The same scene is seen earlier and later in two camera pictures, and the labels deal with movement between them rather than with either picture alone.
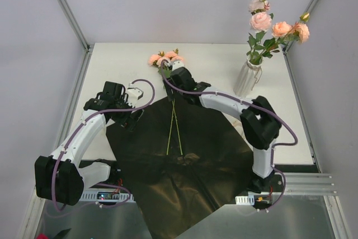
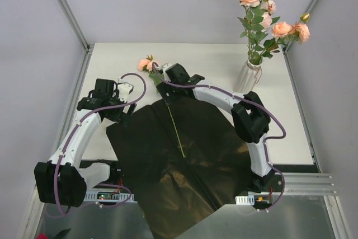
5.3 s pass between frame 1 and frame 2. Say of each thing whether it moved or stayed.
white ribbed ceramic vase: stayed
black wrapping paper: stayed
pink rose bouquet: moved
